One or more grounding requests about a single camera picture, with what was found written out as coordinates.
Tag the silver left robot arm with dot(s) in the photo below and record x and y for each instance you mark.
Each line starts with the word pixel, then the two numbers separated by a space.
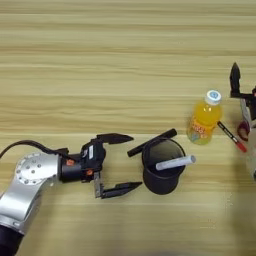
pixel 26 186

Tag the red marker pen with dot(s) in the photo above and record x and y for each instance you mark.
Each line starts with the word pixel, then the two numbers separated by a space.
pixel 230 134

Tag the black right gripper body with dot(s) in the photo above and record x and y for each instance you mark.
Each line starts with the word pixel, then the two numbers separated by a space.
pixel 254 106

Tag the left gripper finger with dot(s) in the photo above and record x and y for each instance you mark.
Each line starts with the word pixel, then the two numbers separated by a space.
pixel 116 190
pixel 115 138

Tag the grey marker pen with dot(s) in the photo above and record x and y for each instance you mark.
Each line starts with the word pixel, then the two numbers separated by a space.
pixel 175 162

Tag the left gripper labelled black box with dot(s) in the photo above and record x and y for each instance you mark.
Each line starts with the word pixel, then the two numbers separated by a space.
pixel 93 155

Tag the black pen cup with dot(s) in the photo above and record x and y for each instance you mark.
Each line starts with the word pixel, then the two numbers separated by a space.
pixel 163 181

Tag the orange juice bottle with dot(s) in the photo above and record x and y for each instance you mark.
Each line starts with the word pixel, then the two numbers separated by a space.
pixel 203 123

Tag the black marker pen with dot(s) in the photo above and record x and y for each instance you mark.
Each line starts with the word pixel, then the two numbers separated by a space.
pixel 153 141

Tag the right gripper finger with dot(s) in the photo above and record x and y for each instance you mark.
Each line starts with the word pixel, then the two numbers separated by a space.
pixel 235 80

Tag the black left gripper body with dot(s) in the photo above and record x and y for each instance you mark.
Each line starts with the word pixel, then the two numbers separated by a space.
pixel 71 168

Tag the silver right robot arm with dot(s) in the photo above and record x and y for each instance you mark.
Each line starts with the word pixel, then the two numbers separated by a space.
pixel 252 156

